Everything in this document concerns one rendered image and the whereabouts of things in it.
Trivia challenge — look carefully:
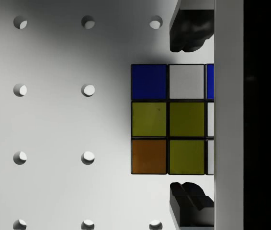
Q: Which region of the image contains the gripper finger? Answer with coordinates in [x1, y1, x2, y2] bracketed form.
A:
[169, 182, 215, 230]
[169, 0, 215, 53]

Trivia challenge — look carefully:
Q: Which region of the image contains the puzzle cube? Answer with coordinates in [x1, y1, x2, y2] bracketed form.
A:
[130, 63, 215, 176]

